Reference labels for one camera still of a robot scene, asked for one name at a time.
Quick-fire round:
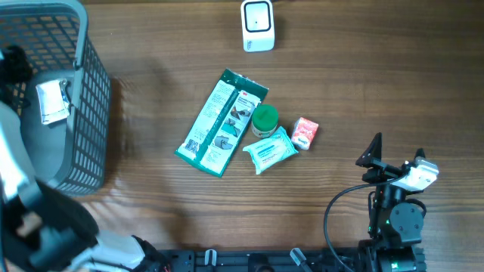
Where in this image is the mint wet wipes pack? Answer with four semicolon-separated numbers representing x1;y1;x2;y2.
243;126;298;175

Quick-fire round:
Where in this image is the green 3M package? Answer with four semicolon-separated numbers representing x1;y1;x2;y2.
175;69;268;177

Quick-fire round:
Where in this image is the white blue pouch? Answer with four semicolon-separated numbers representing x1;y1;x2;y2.
36;78;70;125

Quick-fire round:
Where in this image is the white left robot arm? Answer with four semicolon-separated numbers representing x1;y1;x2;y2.
1;104;171;271

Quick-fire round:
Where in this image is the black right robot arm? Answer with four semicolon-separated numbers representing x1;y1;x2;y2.
355;132;439;272

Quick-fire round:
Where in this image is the white barcode scanner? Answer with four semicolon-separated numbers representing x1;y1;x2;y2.
240;0;275;53

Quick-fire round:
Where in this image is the red tissue pack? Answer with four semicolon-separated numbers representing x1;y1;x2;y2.
291;117;318;150

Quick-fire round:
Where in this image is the green lid jar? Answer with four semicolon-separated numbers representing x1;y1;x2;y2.
252;104;279;138

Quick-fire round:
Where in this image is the grey plastic basket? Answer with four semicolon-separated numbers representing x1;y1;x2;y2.
1;0;112;196

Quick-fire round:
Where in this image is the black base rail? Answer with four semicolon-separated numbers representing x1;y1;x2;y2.
161;248;367;272

